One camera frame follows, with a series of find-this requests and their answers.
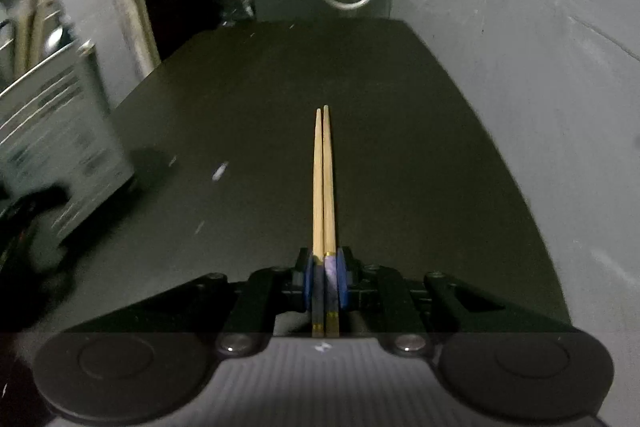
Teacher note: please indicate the white perforated utensil holder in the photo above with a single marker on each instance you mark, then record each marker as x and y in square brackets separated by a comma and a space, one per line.
[65, 132]

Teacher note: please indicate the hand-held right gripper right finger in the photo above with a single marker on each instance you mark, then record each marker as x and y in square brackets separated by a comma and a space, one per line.
[342, 279]

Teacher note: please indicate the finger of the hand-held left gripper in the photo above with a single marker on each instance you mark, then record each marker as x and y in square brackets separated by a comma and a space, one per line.
[30, 217]

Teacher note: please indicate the wooden chopstick purple end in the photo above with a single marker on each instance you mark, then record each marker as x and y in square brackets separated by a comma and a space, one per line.
[329, 207]
[318, 207]

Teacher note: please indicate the black garbage bag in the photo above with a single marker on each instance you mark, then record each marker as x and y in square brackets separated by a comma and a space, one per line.
[235, 2]

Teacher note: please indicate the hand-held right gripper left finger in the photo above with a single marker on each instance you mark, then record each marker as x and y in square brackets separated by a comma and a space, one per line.
[308, 279]

